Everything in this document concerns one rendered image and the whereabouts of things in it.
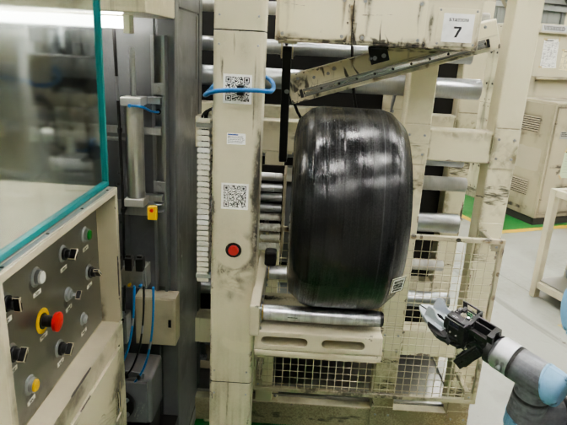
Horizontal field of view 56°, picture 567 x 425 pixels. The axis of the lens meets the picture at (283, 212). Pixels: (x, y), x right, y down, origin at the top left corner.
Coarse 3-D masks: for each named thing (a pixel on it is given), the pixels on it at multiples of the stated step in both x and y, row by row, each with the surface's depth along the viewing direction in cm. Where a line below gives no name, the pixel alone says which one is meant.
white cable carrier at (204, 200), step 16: (208, 128) 142; (208, 144) 143; (208, 160) 144; (208, 176) 150; (208, 192) 151; (208, 208) 153; (208, 224) 152; (208, 240) 153; (208, 256) 154; (208, 272) 155
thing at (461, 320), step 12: (456, 312) 122; (468, 312) 122; (480, 312) 120; (444, 324) 123; (456, 324) 119; (468, 324) 118; (480, 324) 118; (492, 324) 117; (456, 336) 122; (468, 336) 121; (480, 336) 117; (492, 336) 114; (504, 336) 117; (456, 348) 122; (468, 348) 122; (480, 348) 119
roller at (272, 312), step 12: (264, 312) 148; (276, 312) 148; (288, 312) 148; (300, 312) 148; (312, 312) 148; (324, 312) 148; (336, 312) 148; (348, 312) 148; (360, 312) 148; (372, 312) 149; (336, 324) 149; (348, 324) 148; (360, 324) 148; (372, 324) 148
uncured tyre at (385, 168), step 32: (320, 128) 134; (352, 128) 134; (384, 128) 134; (320, 160) 128; (352, 160) 128; (384, 160) 128; (320, 192) 126; (352, 192) 126; (384, 192) 126; (320, 224) 126; (352, 224) 126; (384, 224) 126; (288, 256) 139; (320, 256) 129; (352, 256) 128; (384, 256) 128; (320, 288) 135; (352, 288) 134; (384, 288) 134
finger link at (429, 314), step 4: (420, 308) 132; (428, 308) 127; (432, 308) 126; (420, 312) 131; (424, 312) 131; (428, 312) 128; (432, 312) 126; (424, 316) 129; (428, 316) 129; (432, 316) 127; (436, 316) 126; (424, 320) 130; (428, 320) 128; (432, 320) 128; (436, 320) 127; (440, 320) 125; (432, 324) 127; (436, 324) 127; (440, 324) 126; (440, 328) 126; (444, 328) 125
